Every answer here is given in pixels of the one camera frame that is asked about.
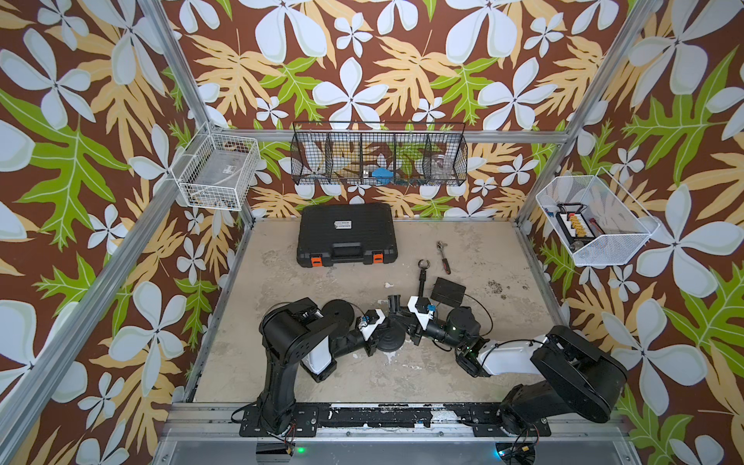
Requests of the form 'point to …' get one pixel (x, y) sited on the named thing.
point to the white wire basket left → (217, 170)
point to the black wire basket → (379, 153)
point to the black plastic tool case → (346, 232)
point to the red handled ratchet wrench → (440, 245)
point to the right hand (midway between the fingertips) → (392, 312)
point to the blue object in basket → (383, 175)
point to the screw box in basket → (573, 226)
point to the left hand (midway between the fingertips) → (391, 321)
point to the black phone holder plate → (448, 292)
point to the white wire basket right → (600, 222)
